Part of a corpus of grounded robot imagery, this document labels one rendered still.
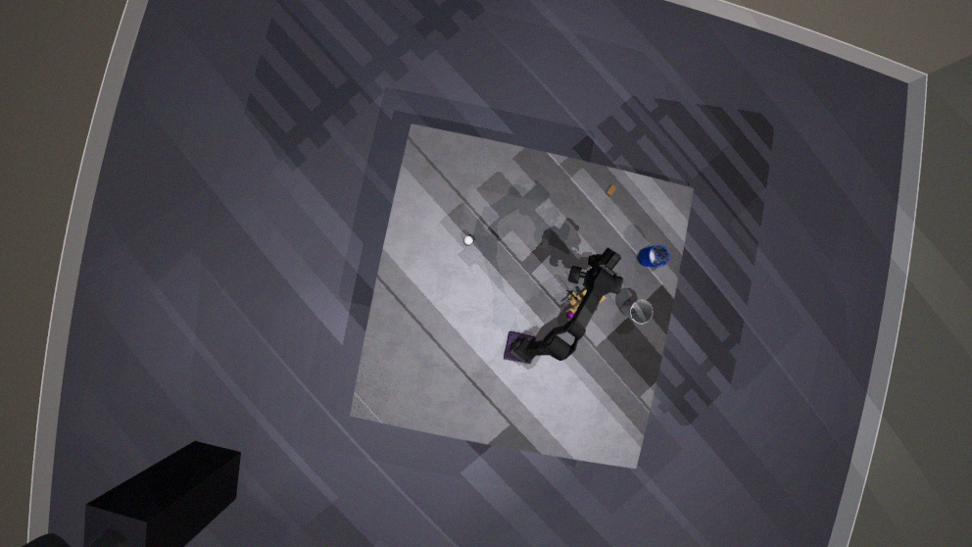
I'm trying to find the blue open-top cup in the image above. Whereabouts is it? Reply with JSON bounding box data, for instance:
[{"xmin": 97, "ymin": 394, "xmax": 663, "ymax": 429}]
[{"xmin": 637, "ymin": 245, "xmax": 669, "ymax": 267}]

